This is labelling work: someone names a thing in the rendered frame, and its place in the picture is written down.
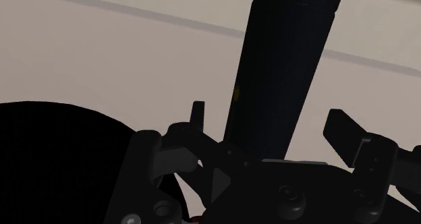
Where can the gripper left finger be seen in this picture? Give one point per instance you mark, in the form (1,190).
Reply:
(142,157)

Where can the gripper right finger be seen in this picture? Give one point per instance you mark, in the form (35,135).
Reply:
(375,164)

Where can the black round object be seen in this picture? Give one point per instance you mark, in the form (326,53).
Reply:
(56,164)

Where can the tall black cylinder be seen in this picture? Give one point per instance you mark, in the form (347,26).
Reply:
(279,78)

